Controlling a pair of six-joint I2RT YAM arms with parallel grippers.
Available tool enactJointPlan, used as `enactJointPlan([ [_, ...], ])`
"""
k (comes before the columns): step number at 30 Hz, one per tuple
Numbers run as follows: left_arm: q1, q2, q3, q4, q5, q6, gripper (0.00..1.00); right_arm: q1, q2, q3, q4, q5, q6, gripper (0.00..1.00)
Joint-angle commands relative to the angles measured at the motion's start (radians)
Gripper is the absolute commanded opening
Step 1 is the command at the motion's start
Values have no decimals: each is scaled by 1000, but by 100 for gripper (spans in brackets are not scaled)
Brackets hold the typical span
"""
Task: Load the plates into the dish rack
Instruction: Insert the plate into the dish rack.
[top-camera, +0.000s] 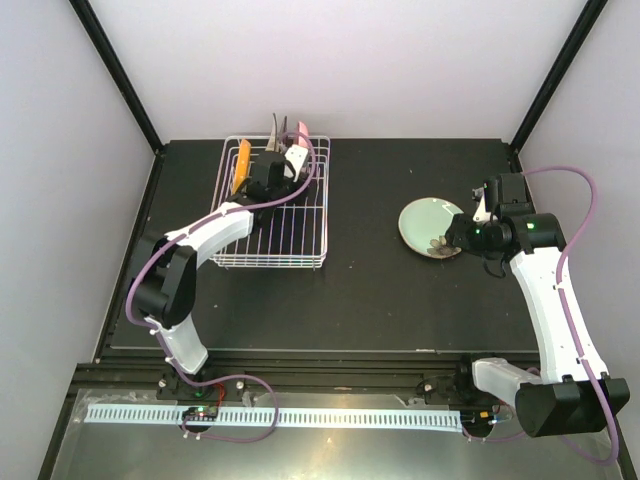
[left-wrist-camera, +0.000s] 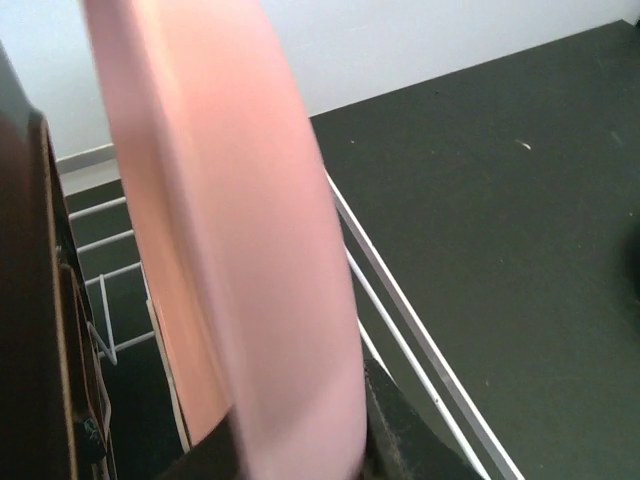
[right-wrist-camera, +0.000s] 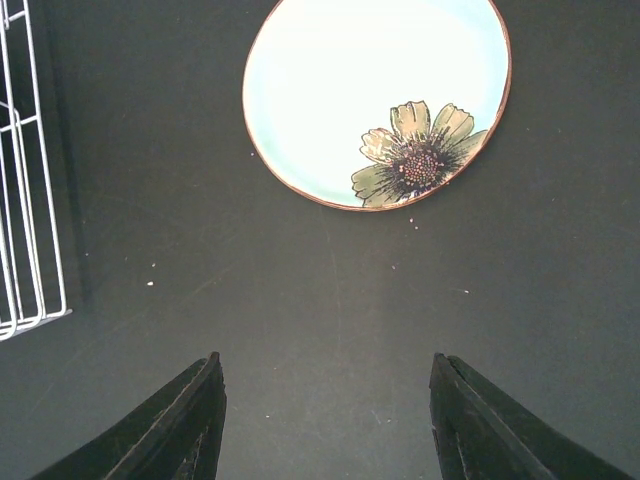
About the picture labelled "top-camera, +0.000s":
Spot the white wire dish rack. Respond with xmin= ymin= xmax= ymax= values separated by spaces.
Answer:
xmin=211 ymin=135 xmax=331 ymax=269

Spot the orange dotted scalloped plate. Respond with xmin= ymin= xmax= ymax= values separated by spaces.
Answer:
xmin=232 ymin=139 xmax=251 ymax=194

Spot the white square plate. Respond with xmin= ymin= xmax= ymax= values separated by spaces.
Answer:
xmin=265 ymin=113 xmax=279 ymax=152

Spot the green floral plate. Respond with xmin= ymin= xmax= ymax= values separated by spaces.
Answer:
xmin=398 ymin=197 xmax=462 ymax=260

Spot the pink round plate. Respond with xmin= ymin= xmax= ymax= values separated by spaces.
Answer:
xmin=296 ymin=121 xmax=310 ymax=150

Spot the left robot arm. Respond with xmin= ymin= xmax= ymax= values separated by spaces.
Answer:
xmin=125 ymin=145 xmax=317 ymax=399

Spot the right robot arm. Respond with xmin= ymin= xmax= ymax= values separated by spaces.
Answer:
xmin=445 ymin=173 xmax=630 ymax=437

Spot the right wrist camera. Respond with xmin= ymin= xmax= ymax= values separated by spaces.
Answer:
xmin=472 ymin=187 xmax=492 ymax=224

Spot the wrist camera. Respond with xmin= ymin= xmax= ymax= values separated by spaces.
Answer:
xmin=472 ymin=187 xmax=492 ymax=224
xmin=284 ymin=144 xmax=309 ymax=181

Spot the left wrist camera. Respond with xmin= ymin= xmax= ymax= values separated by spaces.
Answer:
xmin=284 ymin=144 xmax=309 ymax=181

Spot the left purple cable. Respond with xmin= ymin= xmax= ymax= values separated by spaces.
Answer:
xmin=124 ymin=130 xmax=317 ymax=444

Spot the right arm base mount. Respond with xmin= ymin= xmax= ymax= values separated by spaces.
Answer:
xmin=415 ymin=363 xmax=506 ymax=408

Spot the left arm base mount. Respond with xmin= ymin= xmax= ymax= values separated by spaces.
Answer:
xmin=155 ymin=368 xmax=248 ymax=404

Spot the left black frame post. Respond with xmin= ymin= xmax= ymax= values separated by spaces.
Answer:
xmin=68 ymin=0 xmax=165 ymax=154

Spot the black frame post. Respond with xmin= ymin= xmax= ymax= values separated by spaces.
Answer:
xmin=68 ymin=0 xmax=165 ymax=154
xmin=510 ymin=0 xmax=608 ymax=153

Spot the right black frame post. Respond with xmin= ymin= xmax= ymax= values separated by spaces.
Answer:
xmin=510 ymin=0 xmax=608 ymax=153

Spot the white slotted cable duct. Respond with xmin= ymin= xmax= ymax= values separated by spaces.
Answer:
xmin=84 ymin=404 xmax=463 ymax=433

